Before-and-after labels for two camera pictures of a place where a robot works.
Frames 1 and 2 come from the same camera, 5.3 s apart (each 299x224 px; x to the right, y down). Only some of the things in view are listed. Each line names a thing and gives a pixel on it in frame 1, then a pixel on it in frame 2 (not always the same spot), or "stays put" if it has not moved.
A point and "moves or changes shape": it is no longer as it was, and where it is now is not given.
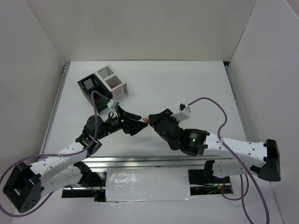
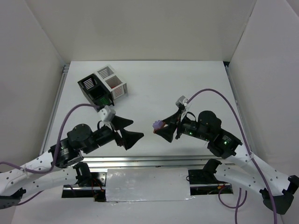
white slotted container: x=118 y=87 stays put
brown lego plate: x=146 y=120 moves or changes shape
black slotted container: x=92 y=83 stays put
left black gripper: x=126 y=123 to x=117 y=136
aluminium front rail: x=154 y=161 stays put
